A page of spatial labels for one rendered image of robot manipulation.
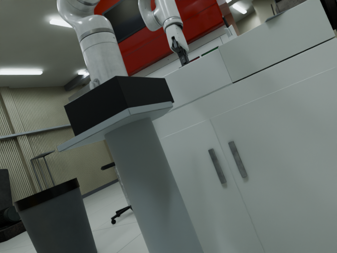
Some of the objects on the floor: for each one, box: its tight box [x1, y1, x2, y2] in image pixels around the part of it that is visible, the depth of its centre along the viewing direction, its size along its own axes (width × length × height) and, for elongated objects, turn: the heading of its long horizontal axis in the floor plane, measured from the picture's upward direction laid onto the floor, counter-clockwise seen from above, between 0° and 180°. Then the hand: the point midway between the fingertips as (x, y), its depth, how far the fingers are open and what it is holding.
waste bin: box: [14, 178, 97, 253], centre depth 255 cm, size 56×56×72 cm
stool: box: [100, 162, 133, 224], centre depth 372 cm, size 61×58×73 cm
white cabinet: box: [152, 38, 337, 253], centre depth 133 cm, size 64×96×82 cm, turn 164°
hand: (184, 61), depth 113 cm, fingers closed
